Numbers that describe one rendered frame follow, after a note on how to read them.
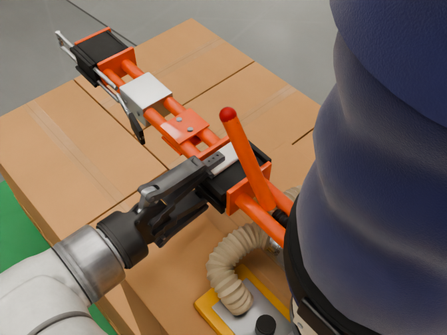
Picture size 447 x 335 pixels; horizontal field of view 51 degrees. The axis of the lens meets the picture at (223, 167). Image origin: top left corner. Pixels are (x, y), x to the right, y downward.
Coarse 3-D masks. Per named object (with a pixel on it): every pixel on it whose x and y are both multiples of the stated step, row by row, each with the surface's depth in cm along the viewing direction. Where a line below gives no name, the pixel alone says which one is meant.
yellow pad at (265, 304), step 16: (240, 272) 72; (256, 288) 69; (208, 304) 68; (256, 304) 68; (272, 304) 68; (208, 320) 67; (224, 320) 66; (240, 320) 66; (256, 320) 66; (272, 320) 64; (288, 320) 67
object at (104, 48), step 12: (96, 36) 85; (108, 36) 85; (84, 48) 83; (96, 48) 83; (108, 48) 83; (120, 48) 83; (132, 48) 83; (96, 60) 81; (108, 60) 81; (120, 60) 83; (132, 60) 85; (120, 72) 85
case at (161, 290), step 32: (288, 160) 87; (192, 224) 79; (224, 224) 79; (160, 256) 75; (192, 256) 75; (256, 256) 75; (128, 288) 75; (160, 288) 72; (192, 288) 72; (288, 288) 72; (160, 320) 69; (192, 320) 69
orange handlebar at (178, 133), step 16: (128, 64) 82; (112, 80) 80; (176, 112) 76; (192, 112) 75; (160, 128) 74; (176, 128) 73; (192, 128) 72; (208, 128) 74; (176, 144) 72; (192, 144) 72; (208, 144) 73; (272, 192) 66; (240, 208) 66; (256, 208) 64; (288, 208) 65; (272, 224) 63
